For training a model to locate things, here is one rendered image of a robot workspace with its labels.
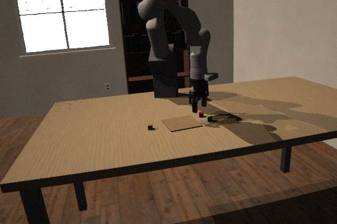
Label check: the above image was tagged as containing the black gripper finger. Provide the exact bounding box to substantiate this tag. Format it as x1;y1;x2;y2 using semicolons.
189;90;203;113
201;85;209;107

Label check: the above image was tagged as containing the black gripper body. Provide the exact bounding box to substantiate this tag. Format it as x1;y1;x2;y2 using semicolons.
190;79;208;97

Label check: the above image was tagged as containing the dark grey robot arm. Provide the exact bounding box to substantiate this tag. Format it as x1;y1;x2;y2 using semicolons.
138;0;218;81

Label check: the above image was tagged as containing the tan square mat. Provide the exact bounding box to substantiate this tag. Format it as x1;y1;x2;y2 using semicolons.
161;115;202;132

